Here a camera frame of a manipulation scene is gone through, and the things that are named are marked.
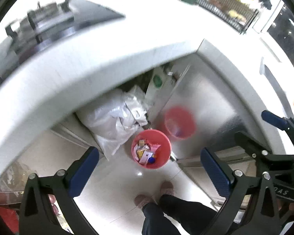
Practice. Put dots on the person's leg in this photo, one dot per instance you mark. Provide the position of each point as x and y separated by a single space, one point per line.
156 220
186 210

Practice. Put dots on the white bag with green print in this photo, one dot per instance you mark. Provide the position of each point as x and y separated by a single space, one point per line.
158 88

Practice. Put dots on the steel cabinet door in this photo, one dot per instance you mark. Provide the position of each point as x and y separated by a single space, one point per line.
210 98

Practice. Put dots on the person's right shoe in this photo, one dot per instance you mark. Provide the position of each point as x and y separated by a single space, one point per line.
167 188

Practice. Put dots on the red plastic container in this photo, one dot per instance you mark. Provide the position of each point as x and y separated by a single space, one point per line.
5 216

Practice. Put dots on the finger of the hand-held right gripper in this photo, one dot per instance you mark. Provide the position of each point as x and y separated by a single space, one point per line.
272 118
254 151

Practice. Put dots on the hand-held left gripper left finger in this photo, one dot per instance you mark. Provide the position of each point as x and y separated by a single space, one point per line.
84 173

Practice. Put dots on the white green medicine box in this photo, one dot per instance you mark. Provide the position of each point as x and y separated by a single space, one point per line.
145 157

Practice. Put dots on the person's left shoe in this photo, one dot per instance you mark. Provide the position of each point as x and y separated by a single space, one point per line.
142 200

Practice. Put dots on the red plastic bin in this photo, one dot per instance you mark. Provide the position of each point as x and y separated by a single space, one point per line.
147 134

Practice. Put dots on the large white plastic bag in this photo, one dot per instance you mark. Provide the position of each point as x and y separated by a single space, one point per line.
107 120

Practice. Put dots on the clear plastic bag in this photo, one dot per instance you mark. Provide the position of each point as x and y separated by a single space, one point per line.
9 181

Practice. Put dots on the person's right leg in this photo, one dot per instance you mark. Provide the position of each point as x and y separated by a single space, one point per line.
186 210

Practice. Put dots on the person's shoe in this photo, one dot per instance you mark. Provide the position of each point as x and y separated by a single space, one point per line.
142 200
167 188

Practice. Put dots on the black gas stove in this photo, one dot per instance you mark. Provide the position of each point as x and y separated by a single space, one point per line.
71 17

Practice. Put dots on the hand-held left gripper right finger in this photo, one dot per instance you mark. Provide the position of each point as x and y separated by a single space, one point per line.
215 173

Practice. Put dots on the person's left leg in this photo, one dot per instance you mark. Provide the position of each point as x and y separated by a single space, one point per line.
156 220

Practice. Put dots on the stainless steel sink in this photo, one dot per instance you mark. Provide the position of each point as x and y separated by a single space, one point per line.
264 68

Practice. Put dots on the blue ball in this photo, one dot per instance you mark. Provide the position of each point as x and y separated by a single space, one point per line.
152 161

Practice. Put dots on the black cloth ball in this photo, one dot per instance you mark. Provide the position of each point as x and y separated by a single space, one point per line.
264 0

